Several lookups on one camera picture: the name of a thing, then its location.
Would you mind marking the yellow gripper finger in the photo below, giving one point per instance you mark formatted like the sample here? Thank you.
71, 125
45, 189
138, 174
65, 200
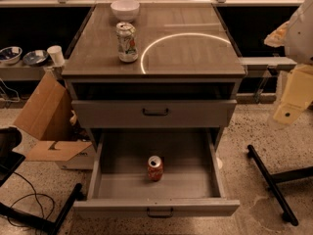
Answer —
286, 113

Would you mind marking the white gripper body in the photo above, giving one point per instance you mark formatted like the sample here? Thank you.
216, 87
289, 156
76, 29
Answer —
300, 36

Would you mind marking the red coke can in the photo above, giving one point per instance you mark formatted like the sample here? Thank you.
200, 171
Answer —
155, 168

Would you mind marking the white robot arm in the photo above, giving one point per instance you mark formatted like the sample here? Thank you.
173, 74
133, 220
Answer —
296, 36

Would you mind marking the grey drawer cabinet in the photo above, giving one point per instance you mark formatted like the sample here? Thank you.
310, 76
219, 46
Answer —
184, 54

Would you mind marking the open grey middle drawer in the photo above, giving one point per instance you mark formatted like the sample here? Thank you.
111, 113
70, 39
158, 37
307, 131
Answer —
190, 185

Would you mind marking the white green soda can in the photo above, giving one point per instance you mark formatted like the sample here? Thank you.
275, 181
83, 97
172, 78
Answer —
127, 49

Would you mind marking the closed grey top drawer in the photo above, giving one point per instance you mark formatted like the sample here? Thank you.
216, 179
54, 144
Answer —
153, 114

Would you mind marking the grey side shelf right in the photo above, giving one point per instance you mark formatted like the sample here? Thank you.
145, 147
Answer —
257, 66

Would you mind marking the grey side shelf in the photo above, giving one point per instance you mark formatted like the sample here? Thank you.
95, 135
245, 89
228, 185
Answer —
22, 72
257, 66

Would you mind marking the black stand leg right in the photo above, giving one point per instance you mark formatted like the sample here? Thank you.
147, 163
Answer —
274, 179

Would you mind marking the white ceramic bowl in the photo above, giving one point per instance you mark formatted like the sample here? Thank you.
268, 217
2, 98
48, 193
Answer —
125, 10

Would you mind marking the brown cardboard box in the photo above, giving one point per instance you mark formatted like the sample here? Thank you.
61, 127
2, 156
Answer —
48, 117

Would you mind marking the white paper cup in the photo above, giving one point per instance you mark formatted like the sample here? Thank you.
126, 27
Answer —
56, 55

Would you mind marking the blue patterned bowl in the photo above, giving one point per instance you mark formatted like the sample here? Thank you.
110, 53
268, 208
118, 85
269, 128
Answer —
35, 58

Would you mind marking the grey side shelf left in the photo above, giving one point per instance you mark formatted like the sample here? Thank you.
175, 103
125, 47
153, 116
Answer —
22, 72

